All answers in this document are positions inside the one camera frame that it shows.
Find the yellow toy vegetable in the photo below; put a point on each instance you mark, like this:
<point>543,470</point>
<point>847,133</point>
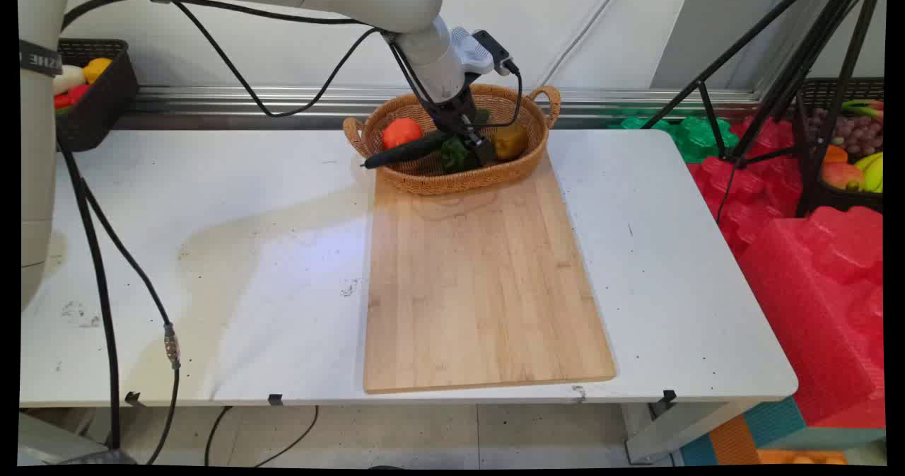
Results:
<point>97,69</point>

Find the green toy pepper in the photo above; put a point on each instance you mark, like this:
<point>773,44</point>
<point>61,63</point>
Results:
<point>456,156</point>

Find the orange toy fruit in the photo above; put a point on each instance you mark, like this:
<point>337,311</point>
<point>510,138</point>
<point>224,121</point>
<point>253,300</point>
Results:
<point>836,155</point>

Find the grey metal base frame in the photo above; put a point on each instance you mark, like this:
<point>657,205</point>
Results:
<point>56,444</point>

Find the red toy chili pepper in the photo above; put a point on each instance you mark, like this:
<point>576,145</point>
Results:
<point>72,95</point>

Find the red foam sheet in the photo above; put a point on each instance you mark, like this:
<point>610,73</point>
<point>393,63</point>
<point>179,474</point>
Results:
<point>749,193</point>

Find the red yellow toy mango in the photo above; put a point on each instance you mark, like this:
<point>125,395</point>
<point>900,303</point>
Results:
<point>841,175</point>

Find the green foam sheet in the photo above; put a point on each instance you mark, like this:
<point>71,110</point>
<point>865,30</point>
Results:
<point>696,140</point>

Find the orange toy tomato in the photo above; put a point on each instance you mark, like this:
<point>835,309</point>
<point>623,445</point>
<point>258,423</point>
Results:
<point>401,133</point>

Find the small black plastic basket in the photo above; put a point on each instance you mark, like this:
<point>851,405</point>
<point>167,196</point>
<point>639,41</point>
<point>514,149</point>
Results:
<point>106,108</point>

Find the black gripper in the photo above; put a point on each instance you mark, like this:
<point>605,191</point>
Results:
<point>452,114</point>

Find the aluminium wall rail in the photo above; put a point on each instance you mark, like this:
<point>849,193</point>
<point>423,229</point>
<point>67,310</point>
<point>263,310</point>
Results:
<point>247,101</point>

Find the white toy radish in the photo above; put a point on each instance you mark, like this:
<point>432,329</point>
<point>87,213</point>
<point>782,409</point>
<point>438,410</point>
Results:
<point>69,78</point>

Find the yellow toy bananas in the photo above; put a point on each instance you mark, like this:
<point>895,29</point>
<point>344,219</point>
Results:
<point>874,172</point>

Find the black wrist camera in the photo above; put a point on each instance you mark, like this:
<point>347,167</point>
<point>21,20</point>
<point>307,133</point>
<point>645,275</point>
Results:
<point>495,50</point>

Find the yellow toy bell pepper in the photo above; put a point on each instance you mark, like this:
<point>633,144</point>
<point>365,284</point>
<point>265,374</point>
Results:
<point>510,142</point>

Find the teal orange floor mat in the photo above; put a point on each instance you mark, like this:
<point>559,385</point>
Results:
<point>771,426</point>

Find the black table edge clip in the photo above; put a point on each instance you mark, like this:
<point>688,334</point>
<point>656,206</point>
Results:
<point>275,399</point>
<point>132,397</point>
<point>669,395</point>

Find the white table leg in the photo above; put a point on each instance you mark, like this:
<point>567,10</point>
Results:
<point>679,430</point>

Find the large black plastic basket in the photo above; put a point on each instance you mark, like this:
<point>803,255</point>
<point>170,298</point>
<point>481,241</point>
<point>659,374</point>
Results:
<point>824,196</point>

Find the dark green toy cucumber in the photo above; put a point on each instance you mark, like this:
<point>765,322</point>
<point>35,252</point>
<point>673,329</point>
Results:
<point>406,152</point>

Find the black tripod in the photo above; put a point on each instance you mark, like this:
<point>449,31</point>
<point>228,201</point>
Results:
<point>792,73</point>

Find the grey ribbed camera mount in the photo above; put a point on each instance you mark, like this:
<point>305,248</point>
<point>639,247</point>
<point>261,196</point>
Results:
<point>470,48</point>

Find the large red foam block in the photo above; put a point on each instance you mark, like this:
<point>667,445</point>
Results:
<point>813,306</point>

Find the oval wicker basket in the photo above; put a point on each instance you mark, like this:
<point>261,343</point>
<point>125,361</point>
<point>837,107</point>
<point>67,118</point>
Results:
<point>431,175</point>

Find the bamboo cutting board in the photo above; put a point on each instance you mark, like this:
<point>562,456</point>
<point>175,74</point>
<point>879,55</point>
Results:
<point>481,285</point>

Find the purple toy grapes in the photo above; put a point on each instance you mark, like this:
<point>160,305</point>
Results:
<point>855,133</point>

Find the green yellow toy fruit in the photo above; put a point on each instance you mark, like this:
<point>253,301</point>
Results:
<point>864,107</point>

